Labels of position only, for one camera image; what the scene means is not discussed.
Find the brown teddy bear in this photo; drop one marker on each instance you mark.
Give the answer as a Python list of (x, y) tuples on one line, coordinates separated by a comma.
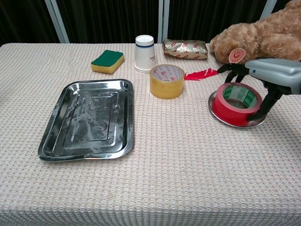
[(265, 35)]

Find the gold foil snack package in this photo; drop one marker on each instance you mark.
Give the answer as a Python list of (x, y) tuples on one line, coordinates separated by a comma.
[(185, 49)]

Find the black pleated curtain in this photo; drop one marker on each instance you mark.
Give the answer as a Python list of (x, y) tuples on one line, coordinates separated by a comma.
[(282, 4), (110, 21), (23, 21), (211, 18)]

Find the beige woven tablecloth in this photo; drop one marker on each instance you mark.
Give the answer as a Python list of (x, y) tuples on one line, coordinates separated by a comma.
[(164, 164)]

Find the red tape roll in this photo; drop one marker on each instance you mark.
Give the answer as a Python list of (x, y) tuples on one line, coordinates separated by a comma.
[(230, 113)]

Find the red feather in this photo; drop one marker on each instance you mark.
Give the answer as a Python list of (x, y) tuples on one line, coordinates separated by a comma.
[(197, 75)]

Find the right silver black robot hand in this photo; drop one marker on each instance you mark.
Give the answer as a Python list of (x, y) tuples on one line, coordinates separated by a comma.
[(275, 75)]

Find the rectangular steel tray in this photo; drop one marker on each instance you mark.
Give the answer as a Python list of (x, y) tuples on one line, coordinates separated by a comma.
[(89, 122)]

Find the white paper cup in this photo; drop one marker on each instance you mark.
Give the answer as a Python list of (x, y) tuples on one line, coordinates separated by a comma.
[(144, 55)]

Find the small steel plate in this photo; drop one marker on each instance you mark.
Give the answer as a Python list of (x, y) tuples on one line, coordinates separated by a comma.
[(212, 108)]

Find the green yellow sponge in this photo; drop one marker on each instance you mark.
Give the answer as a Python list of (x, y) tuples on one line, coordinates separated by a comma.
[(108, 60)]

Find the yellow transparent tape roll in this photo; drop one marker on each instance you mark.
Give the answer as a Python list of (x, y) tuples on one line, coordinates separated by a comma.
[(165, 90)]

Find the white metal frame post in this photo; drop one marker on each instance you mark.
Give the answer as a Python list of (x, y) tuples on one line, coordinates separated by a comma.
[(163, 21), (57, 21), (269, 8)]

